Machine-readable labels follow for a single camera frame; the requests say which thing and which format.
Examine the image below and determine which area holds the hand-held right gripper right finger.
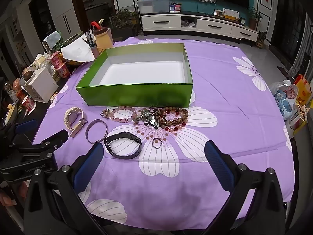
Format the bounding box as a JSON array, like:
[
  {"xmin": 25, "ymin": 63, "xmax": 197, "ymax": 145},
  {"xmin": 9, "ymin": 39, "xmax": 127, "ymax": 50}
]
[{"xmin": 203, "ymin": 140, "xmax": 286, "ymax": 235}]

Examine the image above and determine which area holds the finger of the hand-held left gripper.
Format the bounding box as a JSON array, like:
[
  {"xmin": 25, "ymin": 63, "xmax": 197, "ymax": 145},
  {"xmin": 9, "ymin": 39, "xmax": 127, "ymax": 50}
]
[
  {"xmin": 40, "ymin": 129, "xmax": 69, "ymax": 150},
  {"xmin": 15, "ymin": 119, "xmax": 40, "ymax": 135}
]

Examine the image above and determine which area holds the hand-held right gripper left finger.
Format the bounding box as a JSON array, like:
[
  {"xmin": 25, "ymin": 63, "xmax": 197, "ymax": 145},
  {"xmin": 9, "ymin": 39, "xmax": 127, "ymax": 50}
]
[{"xmin": 23, "ymin": 142, "xmax": 108, "ymax": 235}]

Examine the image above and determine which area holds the white wristwatch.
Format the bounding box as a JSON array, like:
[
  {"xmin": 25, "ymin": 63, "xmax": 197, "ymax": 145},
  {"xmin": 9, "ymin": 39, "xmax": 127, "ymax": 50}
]
[{"xmin": 64, "ymin": 106, "xmax": 88, "ymax": 138}]

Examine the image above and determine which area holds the black smart band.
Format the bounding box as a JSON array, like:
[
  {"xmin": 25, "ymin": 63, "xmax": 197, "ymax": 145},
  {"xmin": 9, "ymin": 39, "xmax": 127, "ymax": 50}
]
[{"xmin": 104, "ymin": 132, "xmax": 143, "ymax": 159}]

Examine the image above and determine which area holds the dark brown bead bracelet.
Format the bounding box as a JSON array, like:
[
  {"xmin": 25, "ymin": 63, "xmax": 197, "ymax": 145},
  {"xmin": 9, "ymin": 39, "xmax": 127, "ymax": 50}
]
[{"xmin": 159, "ymin": 114, "xmax": 189, "ymax": 128}]

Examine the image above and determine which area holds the green cardboard box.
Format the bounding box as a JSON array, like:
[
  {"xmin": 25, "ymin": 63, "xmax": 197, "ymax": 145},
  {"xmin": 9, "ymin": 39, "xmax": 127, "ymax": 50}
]
[{"xmin": 75, "ymin": 43, "xmax": 194, "ymax": 108}]

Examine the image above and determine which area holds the person's left hand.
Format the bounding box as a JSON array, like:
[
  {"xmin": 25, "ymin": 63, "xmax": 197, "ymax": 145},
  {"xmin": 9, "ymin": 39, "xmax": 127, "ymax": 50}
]
[{"xmin": 0, "ymin": 191, "xmax": 16, "ymax": 206}]

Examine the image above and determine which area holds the purple bangle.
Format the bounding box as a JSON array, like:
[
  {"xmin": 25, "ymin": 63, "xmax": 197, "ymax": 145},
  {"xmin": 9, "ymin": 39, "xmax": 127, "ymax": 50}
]
[{"xmin": 85, "ymin": 119, "xmax": 109, "ymax": 144}]

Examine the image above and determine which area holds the white box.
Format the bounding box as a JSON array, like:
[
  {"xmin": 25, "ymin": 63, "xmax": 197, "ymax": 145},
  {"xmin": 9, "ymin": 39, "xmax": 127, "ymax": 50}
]
[{"xmin": 21, "ymin": 66, "xmax": 59, "ymax": 103}]

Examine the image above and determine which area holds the purple floral tablecloth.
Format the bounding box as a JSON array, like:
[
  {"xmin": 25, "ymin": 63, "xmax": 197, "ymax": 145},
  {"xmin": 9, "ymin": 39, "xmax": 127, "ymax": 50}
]
[{"xmin": 32, "ymin": 36, "xmax": 297, "ymax": 226}]

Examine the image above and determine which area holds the pink yogurt cup pack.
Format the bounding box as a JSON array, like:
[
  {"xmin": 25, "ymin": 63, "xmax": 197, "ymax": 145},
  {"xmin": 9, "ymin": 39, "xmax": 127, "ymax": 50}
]
[{"xmin": 48, "ymin": 51, "xmax": 70, "ymax": 79}]

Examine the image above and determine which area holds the black spotted pendant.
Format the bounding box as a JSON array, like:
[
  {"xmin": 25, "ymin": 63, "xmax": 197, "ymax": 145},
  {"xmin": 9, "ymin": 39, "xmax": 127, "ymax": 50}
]
[{"xmin": 147, "ymin": 113, "xmax": 160, "ymax": 129}]

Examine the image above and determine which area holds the white paper sheet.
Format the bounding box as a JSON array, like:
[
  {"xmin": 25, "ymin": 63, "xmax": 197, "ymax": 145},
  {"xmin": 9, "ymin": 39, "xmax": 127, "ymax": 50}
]
[{"xmin": 61, "ymin": 38, "xmax": 96, "ymax": 63}]

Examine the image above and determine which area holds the pen holder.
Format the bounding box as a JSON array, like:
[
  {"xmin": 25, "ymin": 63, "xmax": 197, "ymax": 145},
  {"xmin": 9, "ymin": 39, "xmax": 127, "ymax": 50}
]
[{"xmin": 82, "ymin": 29, "xmax": 101, "ymax": 59}]

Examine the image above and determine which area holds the plastic bag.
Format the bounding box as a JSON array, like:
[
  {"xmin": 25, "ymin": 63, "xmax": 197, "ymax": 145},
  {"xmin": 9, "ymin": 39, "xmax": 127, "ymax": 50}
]
[{"xmin": 269, "ymin": 80, "xmax": 299, "ymax": 120}]

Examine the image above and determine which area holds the yellow jar with brown lid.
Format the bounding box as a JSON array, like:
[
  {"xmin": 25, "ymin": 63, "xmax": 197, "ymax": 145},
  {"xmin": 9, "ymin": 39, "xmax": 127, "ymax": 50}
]
[{"xmin": 94, "ymin": 27, "xmax": 113, "ymax": 59}]

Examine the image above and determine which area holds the yellow carton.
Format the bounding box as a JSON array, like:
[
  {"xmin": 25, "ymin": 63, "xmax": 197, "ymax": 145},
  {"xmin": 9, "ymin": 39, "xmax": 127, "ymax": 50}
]
[{"xmin": 292, "ymin": 73, "xmax": 312, "ymax": 108}]

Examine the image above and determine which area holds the small potted plant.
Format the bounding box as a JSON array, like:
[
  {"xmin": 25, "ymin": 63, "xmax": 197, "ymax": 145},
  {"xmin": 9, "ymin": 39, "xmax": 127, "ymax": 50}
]
[{"xmin": 255, "ymin": 31, "xmax": 271, "ymax": 48}]

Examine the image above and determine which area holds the bushy potted plant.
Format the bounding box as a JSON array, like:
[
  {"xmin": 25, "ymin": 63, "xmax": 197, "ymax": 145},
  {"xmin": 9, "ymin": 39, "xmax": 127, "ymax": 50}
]
[{"xmin": 111, "ymin": 8, "xmax": 139, "ymax": 41}]

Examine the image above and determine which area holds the white television cabinet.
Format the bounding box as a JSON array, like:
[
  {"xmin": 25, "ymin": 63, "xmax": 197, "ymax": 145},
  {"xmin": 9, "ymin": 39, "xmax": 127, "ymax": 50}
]
[{"xmin": 140, "ymin": 11, "xmax": 260, "ymax": 42}]

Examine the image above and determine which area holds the white and yellow desk calendar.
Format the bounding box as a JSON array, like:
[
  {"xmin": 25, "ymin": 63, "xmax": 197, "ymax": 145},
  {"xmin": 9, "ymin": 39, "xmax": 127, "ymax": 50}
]
[{"xmin": 223, "ymin": 8, "xmax": 240, "ymax": 21}]

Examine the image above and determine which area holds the tall potted plant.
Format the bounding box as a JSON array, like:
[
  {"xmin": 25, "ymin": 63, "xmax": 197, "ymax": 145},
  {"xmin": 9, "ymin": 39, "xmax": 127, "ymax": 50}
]
[{"xmin": 247, "ymin": 6, "xmax": 263, "ymax": 31}]

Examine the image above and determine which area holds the clear plastic storage bin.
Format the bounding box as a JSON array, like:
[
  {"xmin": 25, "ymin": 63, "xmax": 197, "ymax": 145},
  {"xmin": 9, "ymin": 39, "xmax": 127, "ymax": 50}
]
[{"xmin": 137, "ymin": 0, "xmax": 170, "ymax": 15}]

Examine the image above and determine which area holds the red bead bracelet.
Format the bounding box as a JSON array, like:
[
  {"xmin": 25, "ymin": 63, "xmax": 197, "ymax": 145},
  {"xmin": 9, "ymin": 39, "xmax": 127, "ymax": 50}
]
[{"xmin": 160, "ymin": 124, "xmax": 186, "ymax": 133}]

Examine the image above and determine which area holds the pink bead bracelet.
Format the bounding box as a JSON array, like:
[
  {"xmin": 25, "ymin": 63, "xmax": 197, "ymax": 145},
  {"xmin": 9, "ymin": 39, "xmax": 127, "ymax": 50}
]
[{"xmin": 109, "ymin": 106, "xmax": 137, "ymax": 123}]

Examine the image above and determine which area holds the silver charm necklace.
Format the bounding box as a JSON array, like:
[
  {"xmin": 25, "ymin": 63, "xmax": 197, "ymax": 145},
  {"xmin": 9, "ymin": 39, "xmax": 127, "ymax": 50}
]
[{"xmin": 134, "ymin": 108, "xmax": 151, "ymax": 125}]

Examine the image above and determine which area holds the light brown bead bracelet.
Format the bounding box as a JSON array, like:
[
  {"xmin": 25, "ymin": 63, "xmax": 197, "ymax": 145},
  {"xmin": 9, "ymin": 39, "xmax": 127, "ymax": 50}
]
[{"xmin": 160, "ymin": 106, "xmax": 189, "ymax": 118}]

